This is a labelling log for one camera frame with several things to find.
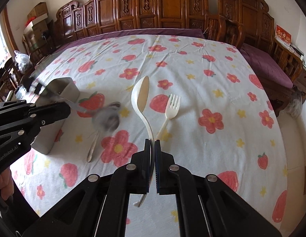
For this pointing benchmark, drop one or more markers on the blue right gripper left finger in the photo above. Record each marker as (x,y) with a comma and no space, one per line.
(145,156)

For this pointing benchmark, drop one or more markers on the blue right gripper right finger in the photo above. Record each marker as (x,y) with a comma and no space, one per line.
(160,168)

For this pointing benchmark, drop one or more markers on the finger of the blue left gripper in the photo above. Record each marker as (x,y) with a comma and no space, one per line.
(50,113)

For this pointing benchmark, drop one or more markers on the stainless steel spoon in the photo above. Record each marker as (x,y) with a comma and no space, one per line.
(105,119)

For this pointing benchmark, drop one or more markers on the cream plastic fork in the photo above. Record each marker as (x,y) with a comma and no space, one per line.
(171,111)

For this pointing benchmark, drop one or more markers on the cream plastic spoon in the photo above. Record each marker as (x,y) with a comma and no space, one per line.
(139,98)

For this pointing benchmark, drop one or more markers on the left hand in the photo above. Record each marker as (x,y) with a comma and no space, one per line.
(6,184)

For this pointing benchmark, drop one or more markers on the metal rectangular tray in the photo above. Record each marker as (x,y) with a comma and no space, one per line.
(50,134)

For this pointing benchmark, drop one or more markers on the white plastic bag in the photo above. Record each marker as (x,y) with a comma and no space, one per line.
(23,61)

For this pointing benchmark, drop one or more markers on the floral white tablecloth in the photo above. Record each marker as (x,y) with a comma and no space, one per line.
(225,125)

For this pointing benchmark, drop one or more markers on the cardboard boxes stack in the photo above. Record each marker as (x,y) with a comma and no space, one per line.
(36,33)

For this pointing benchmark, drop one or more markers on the purple seat cushion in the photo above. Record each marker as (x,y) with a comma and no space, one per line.
(264,66)

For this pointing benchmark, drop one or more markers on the carved wooden bench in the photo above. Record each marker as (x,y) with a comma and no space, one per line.
(77,21)

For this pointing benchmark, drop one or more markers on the carved wooden armchair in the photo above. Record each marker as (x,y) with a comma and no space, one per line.
(258,31)

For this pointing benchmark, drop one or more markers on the red calendar card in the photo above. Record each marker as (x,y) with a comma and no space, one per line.
(282,36)

